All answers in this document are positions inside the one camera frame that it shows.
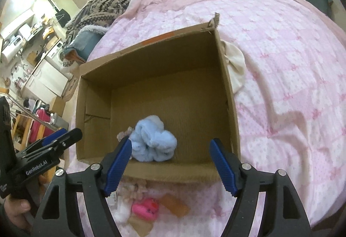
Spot metal railing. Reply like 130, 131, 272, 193
0, 94, 59, 130

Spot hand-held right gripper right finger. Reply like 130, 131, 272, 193
209, 138, 311, 237

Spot person's left hand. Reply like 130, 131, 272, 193
0, 175, 47, 232

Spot white water heater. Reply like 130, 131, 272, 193
0, 34, 24, 65

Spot clear packet with white item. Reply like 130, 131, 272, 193
108, 192, 136, 223

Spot white kitchen cabinet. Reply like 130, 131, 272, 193
24, 59, 70, 97

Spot white washing machine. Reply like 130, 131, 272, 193
45, 40, 66, 65

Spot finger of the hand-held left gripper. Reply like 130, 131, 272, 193
27, 128, 68, 150
40, 128, 83, 158

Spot blue-grey fleece pillow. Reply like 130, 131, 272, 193
65, 25, 109, 62

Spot white cloth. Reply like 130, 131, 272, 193
222, 40, 247, 93

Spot pink socks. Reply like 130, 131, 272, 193
131, 197, 160, 223

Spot grey patterned knit blanket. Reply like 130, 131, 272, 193
63, 0, 136, 65

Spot black hanging bag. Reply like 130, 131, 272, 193
55, 9, 71, 28

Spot pink patterned bed sheet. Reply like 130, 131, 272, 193
65, 0, 346, 237

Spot brown cardboard box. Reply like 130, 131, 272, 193
76, 13, 242, 183

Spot light blue fluffy scrunchie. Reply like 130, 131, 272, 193
130, 115, 177, 162

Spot red suitcase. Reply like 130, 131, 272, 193
28, 109, 54, 144

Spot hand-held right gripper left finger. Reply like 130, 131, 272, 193
32, 137, 133, 237

